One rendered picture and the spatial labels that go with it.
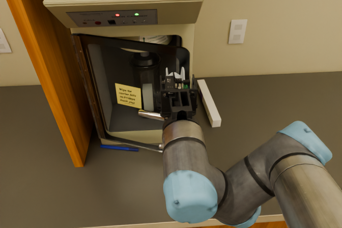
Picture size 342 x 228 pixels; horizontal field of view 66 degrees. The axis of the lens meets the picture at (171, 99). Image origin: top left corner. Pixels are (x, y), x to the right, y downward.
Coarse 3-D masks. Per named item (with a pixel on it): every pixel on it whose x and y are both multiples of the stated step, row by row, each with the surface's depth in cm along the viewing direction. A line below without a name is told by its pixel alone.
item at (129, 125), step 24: (96, 48) 68; (120, 48) 66; (144, 48) 64; (168, 48) 62; (96, 72) 73; (120, 72) 71; (144, 72) 68; (168, 72) 66; (96, 96) 79; (144, 96) 74; (120, 120) 83; (144, 120) 80; (144, 144) 88
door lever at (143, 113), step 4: (140, 112) 71; (144, 112) 71; (148, 112) 71; (152, 112) 71; (156, 112) 71; (144, 116) 71; (148, 116) 71; (152, 116) 71; (156, 116) 70; (164, 120) 70
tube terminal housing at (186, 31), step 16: (80, 32) 68; (96, 32) 68; (112, 32) 69; (128, 32) 69; (144, 32) 69; (160, 32) 70; (176, 32) 70; (192, 32) 70; (192, 48) 73; (112, 144) 97
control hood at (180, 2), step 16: (48, 0) 52; (64, 0) 52; (80, 0) 52; (96, 0) 52; (112, 0) 52; (128, 0) 52; (144, 0) 53; (160, 0) 53; (176, 0) 53; (192, 0) 53; (64, 16) 57; (160, 16) 60; (176, 16) 61; (192, 16) 61
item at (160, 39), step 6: (132, 36) 73; (138, 36) 73; (144, 36) 73; (150, 36) 73; (156, 36) 74; (162, 36) 75; (168, 36) 78; (150, 42) 74; (156, 42) 74; (162, 42) 76; (168, 42) 78
